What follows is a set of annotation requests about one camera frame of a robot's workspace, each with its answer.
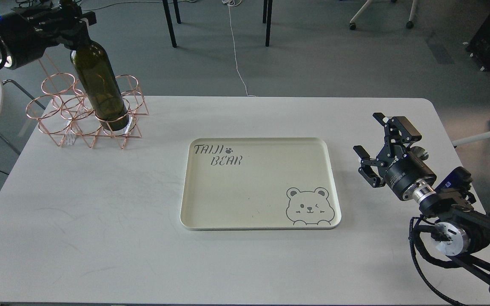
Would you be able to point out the silver metal jigger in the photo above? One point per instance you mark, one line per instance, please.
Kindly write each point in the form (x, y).
(420, 152)

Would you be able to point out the black table legs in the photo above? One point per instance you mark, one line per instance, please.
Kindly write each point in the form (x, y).
(266, 19)
(169, 19)

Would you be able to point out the black table legs left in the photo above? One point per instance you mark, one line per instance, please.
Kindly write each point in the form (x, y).
(169, 19)

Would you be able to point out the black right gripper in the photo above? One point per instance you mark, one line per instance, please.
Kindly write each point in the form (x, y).
(401, 173)

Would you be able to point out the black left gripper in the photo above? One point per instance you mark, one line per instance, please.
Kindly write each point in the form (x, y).
(35, 25)

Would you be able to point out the dark green wine bottle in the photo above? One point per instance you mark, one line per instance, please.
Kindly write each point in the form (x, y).
(94, 71)

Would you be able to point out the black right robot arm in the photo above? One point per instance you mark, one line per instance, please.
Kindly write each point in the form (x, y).
(448, 233)

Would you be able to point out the copper wire bottle rack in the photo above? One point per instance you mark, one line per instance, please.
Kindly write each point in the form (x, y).
(64, 113)

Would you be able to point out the white office chair base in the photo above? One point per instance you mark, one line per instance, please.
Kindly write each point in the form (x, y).
(378, 12)

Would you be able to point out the cream bear serving tray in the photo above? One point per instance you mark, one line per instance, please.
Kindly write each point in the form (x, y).
(259, 184)

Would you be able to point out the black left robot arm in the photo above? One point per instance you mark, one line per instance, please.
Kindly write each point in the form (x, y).
(35, 25)

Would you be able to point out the black table legs right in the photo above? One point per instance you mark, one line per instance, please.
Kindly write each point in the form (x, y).
(266, 19)

